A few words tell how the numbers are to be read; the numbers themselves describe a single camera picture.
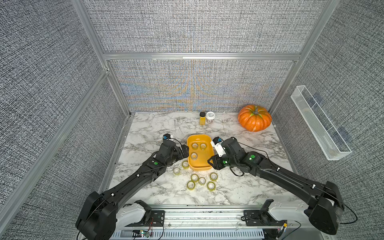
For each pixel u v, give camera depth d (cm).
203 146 100
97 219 40
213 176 87
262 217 65
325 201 40
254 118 100
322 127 70
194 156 95
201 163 93
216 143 70
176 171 90
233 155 58
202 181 86
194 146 100
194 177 87
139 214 61
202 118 107
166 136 74
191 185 84
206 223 73
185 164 91
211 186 84
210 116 110
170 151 63
